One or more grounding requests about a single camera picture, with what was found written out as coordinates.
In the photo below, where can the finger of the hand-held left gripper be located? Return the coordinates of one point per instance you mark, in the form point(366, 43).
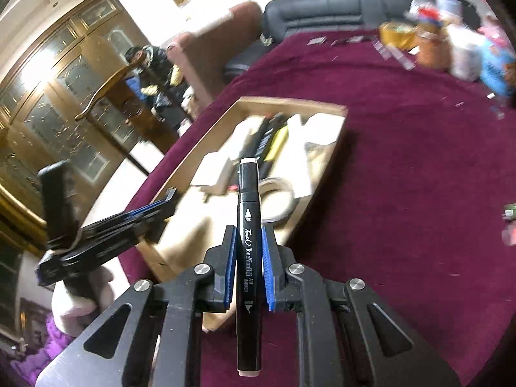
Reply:
point(141, 232)
point(151, 211)

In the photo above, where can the wooden tray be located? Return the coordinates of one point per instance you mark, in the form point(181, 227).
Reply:
point(189, 217)

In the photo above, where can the yellow container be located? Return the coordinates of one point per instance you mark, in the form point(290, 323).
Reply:
point(397, 35)

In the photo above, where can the green tube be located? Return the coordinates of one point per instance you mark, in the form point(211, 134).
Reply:
point(510, 211)

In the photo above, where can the black leather sofa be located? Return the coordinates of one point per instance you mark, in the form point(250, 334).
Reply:
point(322, 12)

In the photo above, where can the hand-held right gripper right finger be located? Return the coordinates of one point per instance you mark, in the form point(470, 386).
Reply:
point(268, 270)

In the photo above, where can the black marker with white ends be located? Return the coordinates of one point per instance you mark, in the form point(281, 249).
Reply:
point(248, 193)

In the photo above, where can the wooden glass cabinet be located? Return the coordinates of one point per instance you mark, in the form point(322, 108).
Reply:
point(60, 88)

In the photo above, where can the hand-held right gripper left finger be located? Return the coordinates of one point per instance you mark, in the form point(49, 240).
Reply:
point(229, 266)

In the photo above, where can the wooden chair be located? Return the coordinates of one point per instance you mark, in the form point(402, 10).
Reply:
point(121, 84)

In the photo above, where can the orange jar with red lid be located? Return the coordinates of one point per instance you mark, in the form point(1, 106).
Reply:
point(433, 44)

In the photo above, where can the white plastic tub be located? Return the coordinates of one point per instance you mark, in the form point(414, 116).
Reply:
point(465, 56)

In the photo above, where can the person's left hand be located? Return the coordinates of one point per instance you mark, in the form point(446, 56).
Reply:
point(88, 302)

